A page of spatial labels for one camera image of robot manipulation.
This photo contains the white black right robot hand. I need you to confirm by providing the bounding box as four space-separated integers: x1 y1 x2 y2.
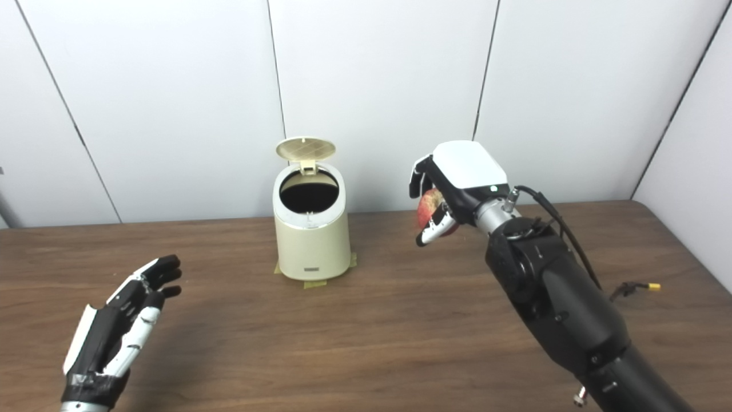
408 140 511 248

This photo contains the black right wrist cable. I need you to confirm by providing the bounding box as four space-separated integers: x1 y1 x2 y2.
503 184 662 304

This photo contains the cream-colored bin body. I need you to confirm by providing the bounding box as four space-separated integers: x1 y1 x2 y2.
272 163 352 281

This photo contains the cream round bin lid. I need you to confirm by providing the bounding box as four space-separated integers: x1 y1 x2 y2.
276 136 337 175

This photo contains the red apple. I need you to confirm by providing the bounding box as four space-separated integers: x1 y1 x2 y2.
416 188 459 238

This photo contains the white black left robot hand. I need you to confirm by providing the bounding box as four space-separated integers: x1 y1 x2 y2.
60 255 182 404

